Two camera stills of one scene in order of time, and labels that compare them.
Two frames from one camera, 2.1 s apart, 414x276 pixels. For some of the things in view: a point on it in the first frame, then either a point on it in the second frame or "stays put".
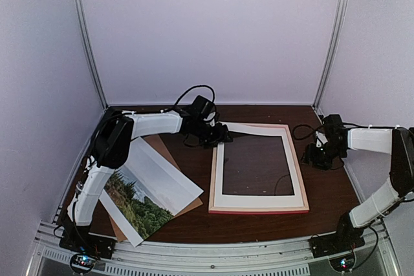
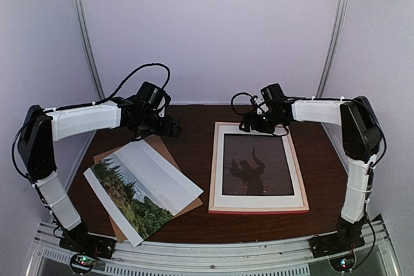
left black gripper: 220,136 to 166,130
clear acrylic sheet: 256,165 stays put
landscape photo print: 147,191 stays put
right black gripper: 310,154 to 248,117
